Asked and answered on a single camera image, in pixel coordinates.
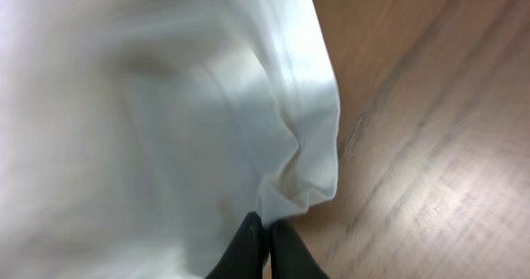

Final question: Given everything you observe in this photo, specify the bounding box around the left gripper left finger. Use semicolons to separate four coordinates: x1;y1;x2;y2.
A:
206;212;265;279

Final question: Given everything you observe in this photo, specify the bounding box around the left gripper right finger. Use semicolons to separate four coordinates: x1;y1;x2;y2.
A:
269;219;329;279

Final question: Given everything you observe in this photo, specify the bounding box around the white t-shirt black logo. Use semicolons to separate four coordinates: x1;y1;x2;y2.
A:
1;0;340;278

